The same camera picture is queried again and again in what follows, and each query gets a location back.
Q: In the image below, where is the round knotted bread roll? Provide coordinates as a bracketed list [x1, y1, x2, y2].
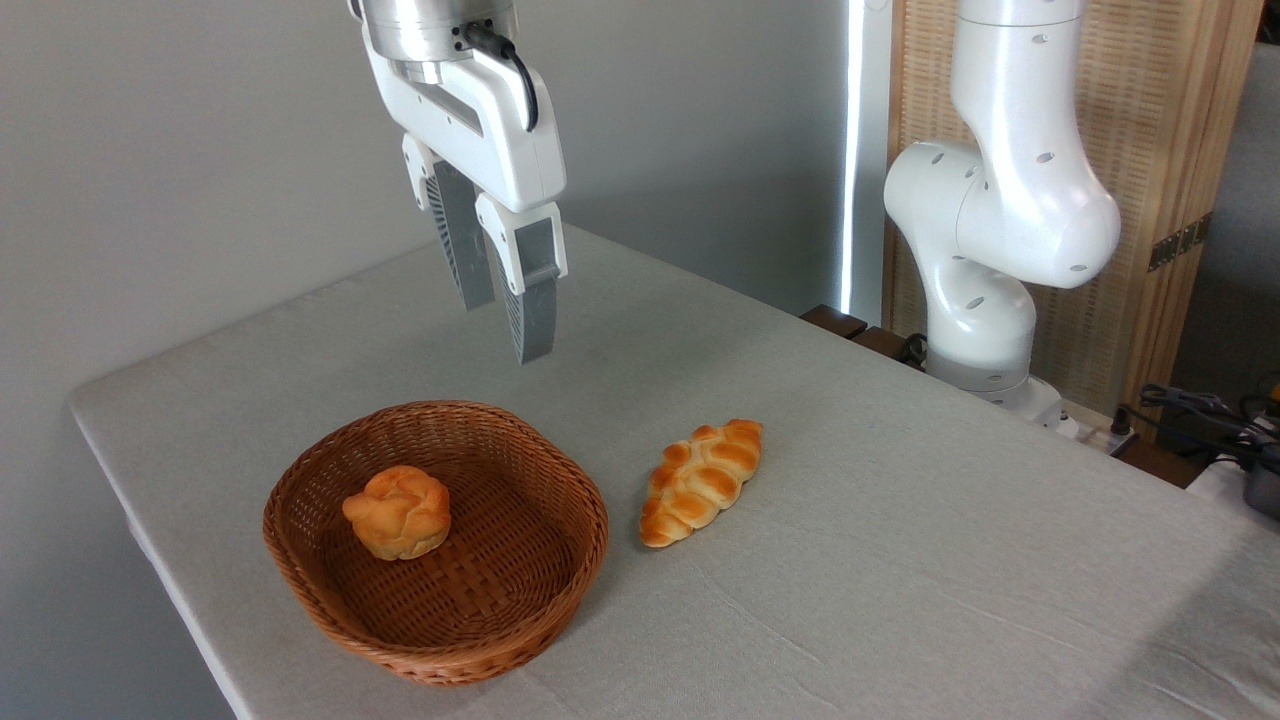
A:
[342, 465, 452, 561]

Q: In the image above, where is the dark metal screen hinge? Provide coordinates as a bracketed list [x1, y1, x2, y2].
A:
[1148, 212, 1213, 273]

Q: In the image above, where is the grey tablecloth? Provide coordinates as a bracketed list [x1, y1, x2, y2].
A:
[68, 222, 1280, 720]

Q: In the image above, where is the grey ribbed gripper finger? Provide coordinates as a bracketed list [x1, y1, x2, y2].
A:
[402, 133, 498, 312]
[475, 193, 569, 365]

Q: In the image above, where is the black cable bundle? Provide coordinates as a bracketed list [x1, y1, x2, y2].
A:
[1113, 383, 1280, 471]

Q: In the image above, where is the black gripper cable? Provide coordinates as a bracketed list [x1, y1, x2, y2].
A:
[458, 22, 541, 133]

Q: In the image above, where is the brown woven wicker basket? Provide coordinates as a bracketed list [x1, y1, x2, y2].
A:
[262, 400, 610, 687]

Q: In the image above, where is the white power strip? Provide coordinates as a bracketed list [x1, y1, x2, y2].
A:
[1040, 398, 1141, 457]

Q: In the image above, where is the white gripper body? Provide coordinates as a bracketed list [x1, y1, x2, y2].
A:
[360, 28, 567, 214]

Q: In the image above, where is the white vertical window frame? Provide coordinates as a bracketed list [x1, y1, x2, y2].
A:
[838, 0, 894, 326]

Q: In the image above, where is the long braided bread loaf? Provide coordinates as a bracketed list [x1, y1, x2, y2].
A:
[640, 418, 764, 549]

